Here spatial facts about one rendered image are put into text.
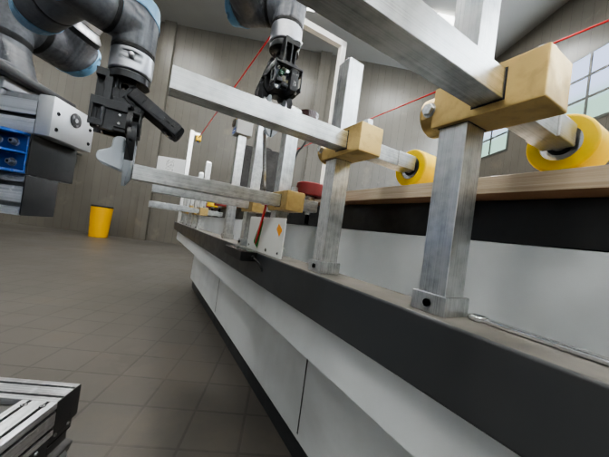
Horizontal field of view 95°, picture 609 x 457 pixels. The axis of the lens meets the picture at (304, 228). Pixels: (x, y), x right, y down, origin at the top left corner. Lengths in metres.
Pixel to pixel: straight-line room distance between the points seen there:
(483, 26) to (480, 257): 0.35
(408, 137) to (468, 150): 8.63
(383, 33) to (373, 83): 8.95
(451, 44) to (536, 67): 0.09
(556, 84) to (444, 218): 0.15
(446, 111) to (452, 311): 0.23
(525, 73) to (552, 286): 0.31
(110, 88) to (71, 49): 0.44
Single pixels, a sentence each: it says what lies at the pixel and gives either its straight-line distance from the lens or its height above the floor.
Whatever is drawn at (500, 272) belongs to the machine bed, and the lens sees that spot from 0.57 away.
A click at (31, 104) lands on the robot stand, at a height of 0.97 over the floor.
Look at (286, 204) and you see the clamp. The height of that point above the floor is 0.83.
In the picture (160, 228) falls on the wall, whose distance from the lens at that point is 8.40.
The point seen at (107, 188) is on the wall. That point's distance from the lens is 9.06.
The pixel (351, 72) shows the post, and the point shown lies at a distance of 0.62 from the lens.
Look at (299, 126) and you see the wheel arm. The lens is 0.48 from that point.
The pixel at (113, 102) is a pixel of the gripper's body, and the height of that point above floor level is 0.96.
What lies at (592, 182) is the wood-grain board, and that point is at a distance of 0.49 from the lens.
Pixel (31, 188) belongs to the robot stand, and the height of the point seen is 0.79.
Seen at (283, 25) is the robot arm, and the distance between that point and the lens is 0.79.
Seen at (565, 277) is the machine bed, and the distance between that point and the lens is 0.54.
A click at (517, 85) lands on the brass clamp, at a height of 0.94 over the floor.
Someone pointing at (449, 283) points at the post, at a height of 0.74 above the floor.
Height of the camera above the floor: 0.77
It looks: 1 degrees up
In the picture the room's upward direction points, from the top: 8 degrees clockwise
